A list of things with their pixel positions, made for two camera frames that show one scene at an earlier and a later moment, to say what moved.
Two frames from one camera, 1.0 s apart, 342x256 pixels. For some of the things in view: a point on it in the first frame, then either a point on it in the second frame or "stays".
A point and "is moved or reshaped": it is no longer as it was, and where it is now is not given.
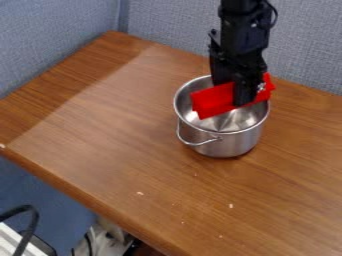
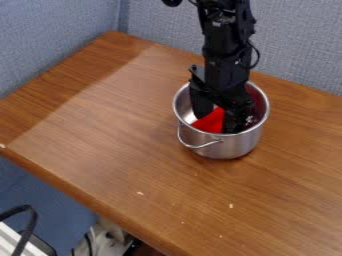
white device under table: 104,240 stays
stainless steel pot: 226,134 stays
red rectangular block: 216,101 is moved or reshaped
